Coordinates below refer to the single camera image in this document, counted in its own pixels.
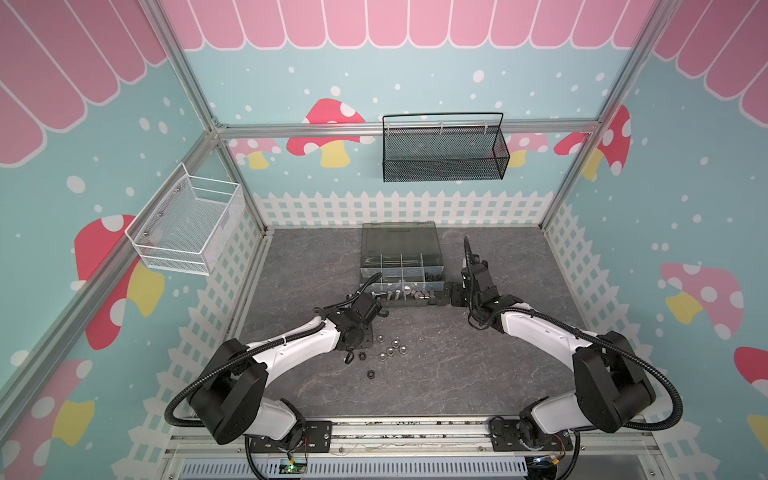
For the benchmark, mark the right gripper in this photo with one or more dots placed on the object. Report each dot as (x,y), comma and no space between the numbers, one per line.
(475,273)

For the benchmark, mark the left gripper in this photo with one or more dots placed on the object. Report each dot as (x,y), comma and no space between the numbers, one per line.
(368,340)

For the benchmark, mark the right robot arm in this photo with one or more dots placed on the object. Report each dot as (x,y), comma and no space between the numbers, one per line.
(614,388)

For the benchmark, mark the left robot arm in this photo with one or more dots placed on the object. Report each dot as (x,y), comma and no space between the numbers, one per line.
(227,399)

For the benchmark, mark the green plastic organizer box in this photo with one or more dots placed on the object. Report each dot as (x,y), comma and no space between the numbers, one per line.
(408,257)

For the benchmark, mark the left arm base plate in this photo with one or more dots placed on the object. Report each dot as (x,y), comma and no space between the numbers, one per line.
(306,437)

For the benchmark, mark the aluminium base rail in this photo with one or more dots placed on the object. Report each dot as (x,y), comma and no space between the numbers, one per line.
(443,447)

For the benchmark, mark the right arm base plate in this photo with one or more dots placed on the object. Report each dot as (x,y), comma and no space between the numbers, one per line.
(509,435)

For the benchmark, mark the black wire mesh basket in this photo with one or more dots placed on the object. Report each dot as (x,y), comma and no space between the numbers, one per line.
(453,146)

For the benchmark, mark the white wire mesh basket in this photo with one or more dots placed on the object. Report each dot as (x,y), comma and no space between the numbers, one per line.
(187,224)

